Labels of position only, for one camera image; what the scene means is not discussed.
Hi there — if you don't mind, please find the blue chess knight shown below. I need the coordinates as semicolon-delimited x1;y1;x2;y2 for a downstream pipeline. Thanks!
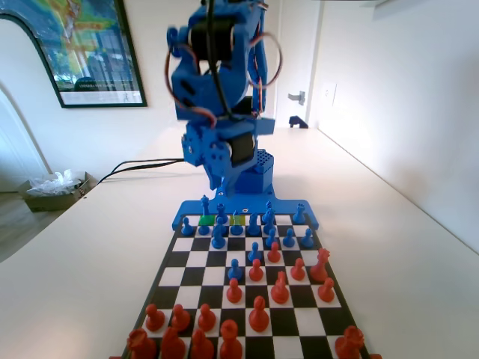
210;225;227;251
262;213;277;236

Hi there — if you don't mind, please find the red chess knight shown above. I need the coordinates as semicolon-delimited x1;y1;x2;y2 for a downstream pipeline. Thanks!
270;271;290;304
160;326;187;359

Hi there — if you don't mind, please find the red chess bishop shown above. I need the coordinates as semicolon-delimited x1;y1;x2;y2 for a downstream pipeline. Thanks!
190;328;216;359
248;295;270;333

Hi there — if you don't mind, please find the red chess rook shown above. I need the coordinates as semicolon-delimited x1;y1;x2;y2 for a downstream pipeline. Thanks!
335;325;366;359
126;328;157;359

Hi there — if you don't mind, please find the black white chessboard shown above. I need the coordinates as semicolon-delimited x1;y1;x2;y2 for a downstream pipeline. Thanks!
118;212;372;359

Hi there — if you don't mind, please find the white door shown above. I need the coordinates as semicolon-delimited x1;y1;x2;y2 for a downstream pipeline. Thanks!
275;0;319;130

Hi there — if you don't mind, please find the framed map poster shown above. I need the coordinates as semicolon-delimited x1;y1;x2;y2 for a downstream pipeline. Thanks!
0;0;148;109

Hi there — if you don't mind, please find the clear plastic bag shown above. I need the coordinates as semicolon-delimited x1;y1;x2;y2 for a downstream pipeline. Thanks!
26;168;86;197

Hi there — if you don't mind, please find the brown cardboard box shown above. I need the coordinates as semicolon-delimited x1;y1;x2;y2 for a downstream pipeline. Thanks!
18;171;99;213

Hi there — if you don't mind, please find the white arched panel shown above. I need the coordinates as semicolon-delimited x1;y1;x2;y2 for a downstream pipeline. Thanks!
0;14;54;194

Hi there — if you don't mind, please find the black table cable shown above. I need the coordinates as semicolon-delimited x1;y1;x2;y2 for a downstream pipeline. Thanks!
97;156;185;183
97;160;185;184

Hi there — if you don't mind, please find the blue base plate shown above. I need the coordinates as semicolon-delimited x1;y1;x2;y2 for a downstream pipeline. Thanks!
171;185;321;232

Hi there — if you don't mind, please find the blue gripper camera box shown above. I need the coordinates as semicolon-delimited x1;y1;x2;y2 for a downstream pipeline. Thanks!
252;118;276;136

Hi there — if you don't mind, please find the striped servo wire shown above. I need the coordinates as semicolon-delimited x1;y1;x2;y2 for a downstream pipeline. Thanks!
164;46;219;130
247;31;282;90

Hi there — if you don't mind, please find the white light switch plate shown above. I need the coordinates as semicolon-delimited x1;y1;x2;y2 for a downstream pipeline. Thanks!
323;82;338;108

